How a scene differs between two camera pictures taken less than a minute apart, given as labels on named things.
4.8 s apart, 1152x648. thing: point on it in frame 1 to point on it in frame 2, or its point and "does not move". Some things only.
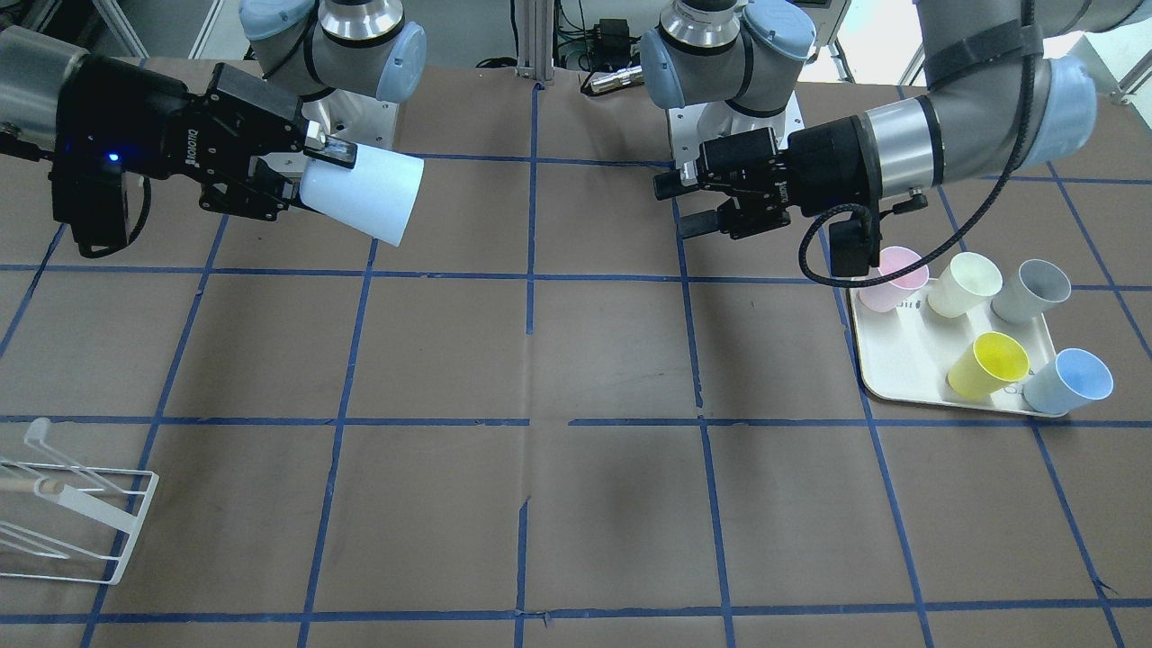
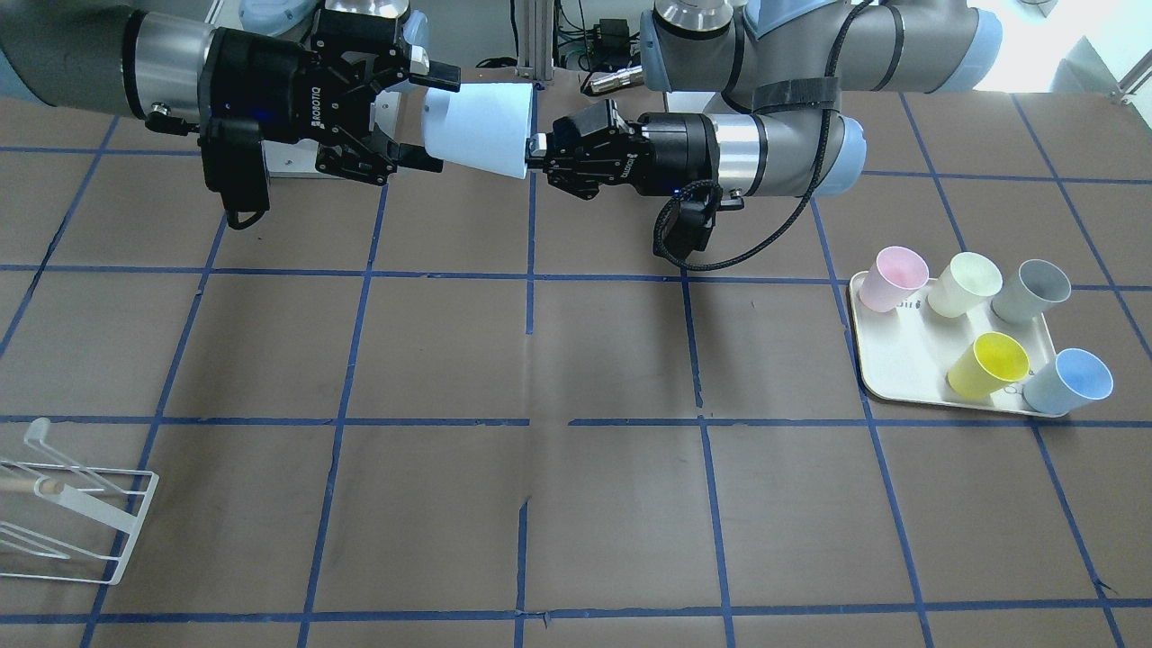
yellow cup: [992, 362] does not move
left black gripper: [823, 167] to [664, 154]
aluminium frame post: [535, 39] does not move
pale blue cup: [376, 196] to [485, 125]
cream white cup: [967, 281] does not move
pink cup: [881, 297] does not move
